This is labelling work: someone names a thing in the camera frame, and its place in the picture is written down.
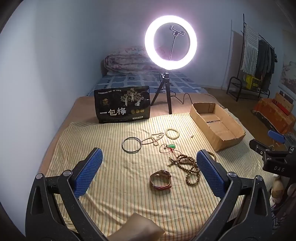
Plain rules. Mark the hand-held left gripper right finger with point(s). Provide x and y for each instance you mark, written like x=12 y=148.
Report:
x=211 y=173

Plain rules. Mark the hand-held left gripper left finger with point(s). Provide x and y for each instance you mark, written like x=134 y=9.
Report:
x=89 y=171

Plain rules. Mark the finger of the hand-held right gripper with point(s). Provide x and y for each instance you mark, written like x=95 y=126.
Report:
x=276 y=136
x=259 y=146

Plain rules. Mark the dark round bangle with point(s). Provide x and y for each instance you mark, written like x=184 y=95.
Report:
x=122 y=145

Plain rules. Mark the cardboard box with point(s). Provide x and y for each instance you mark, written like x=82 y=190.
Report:
x=217 y=129

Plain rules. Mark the red leather watch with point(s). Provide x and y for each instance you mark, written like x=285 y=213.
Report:
x=161 y=186

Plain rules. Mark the orange cloth covered table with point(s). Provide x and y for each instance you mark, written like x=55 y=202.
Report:
x=272 y=115

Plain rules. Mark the wooden box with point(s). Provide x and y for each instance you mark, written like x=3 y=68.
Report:
x=285 y=102

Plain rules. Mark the yellow striped cloth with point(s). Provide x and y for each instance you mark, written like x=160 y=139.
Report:
x=129 y=185

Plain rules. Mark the yellow box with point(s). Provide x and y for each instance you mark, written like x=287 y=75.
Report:
x=252 y=82

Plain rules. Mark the tan blanket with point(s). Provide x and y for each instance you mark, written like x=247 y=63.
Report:
x=83 y=111

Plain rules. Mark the dark hanging clothes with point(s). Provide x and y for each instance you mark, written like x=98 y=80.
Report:
x=266 y=62

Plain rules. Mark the black printed snack bag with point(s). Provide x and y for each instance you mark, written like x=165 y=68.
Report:
x=122 y=104

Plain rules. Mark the white striped hanging garment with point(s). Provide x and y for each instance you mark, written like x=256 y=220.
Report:
x=251 y=49

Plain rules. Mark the black tripod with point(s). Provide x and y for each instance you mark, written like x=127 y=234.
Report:
x=167 y=92

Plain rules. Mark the blue patterned bed sheet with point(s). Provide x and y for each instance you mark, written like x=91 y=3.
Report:
x=138 y=82

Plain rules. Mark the folded floral quilt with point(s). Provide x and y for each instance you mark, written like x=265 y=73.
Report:
x=124 y=61

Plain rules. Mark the black metal clothes rack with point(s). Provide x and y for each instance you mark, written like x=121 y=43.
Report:
x=243 y=25

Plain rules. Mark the black phone holder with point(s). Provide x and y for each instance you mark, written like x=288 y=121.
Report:
x=177 y=31

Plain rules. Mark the wall poster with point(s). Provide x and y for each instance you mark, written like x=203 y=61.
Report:
x=288 y=69

